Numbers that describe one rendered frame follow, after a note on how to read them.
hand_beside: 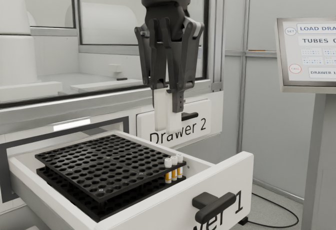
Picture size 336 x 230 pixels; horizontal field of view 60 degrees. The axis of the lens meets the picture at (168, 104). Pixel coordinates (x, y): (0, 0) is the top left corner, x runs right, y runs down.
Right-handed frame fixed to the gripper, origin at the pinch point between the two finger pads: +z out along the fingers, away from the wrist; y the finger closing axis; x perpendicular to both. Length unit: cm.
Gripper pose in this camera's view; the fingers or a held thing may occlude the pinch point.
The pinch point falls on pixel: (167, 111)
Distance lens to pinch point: 47.6
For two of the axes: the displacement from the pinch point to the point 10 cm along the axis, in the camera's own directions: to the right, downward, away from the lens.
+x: -7.1, 1.5, -6.9
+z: 0.2, 9.8, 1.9
